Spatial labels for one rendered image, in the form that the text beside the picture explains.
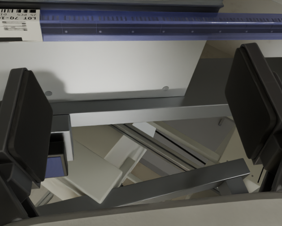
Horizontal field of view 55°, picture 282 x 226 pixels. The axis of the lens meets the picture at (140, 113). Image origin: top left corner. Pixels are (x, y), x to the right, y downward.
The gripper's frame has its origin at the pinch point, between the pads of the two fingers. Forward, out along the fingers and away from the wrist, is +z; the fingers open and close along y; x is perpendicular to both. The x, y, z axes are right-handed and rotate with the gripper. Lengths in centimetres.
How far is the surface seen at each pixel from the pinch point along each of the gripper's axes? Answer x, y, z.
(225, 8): -228, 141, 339
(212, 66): -10.8, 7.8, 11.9
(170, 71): -6.6, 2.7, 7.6
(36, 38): -0.5, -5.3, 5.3
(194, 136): -337, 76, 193
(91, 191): -30.8, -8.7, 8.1
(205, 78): -10.6, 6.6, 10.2
